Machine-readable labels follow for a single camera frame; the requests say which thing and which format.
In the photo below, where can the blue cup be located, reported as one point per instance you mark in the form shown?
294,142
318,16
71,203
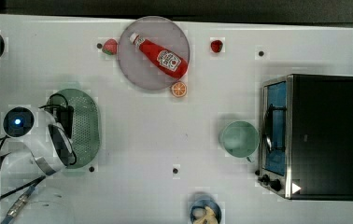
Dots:
198,209

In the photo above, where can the cream banana toy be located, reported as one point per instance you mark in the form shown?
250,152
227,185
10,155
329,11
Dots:
209,217

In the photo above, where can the green cup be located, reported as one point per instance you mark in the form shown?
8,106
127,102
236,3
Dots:
240,139

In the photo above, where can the red ketchup bottle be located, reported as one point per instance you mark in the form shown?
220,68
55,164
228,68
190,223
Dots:
164,59

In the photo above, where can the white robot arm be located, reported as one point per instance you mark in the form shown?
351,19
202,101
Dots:
46,150

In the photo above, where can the strawberry toy with leaves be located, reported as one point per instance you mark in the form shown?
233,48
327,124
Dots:
110,47

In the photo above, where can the green plastic strainer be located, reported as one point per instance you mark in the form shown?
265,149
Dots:
85,138

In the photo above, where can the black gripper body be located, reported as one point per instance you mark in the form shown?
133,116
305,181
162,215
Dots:
64,115

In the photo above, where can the black toaster oven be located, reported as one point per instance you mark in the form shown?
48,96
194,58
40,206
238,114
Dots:
306,149

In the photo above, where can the orange slice toy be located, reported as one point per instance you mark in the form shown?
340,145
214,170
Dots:
179,89

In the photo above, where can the grey round plate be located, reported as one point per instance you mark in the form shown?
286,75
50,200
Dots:
134,64

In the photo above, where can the small red strawberry toy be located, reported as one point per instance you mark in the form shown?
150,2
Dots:
216,46

